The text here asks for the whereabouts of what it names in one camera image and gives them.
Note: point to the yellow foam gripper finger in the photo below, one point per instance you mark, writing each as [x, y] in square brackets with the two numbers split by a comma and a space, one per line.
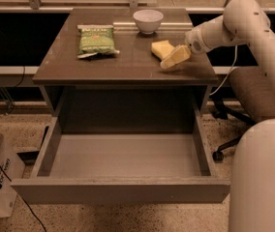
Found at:
[180, 54]

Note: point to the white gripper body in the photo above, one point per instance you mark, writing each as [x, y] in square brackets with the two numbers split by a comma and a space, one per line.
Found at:
[196, 43]

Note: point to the yellow sponge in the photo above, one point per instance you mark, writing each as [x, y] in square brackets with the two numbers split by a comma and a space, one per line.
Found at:
[162, 49]

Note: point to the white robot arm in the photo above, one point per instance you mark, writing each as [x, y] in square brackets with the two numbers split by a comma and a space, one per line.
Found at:
[252, 186]

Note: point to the grey drawer cabinet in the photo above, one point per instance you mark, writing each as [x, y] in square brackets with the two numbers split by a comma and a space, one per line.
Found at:
[135, 66]

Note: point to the open grey top drawer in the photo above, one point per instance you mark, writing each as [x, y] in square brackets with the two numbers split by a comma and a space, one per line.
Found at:
[117, 147]

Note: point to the white ceramic bowl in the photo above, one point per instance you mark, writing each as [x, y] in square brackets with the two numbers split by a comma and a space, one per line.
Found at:
[148, 21]

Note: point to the brown office chair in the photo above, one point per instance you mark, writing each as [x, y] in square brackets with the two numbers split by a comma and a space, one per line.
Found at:
[254, 92]

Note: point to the green snack bag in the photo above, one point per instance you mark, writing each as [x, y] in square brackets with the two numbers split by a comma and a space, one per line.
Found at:
[96, 39]

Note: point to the white cardboard box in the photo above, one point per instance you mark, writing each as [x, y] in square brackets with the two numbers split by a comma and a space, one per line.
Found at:
[11, 166]

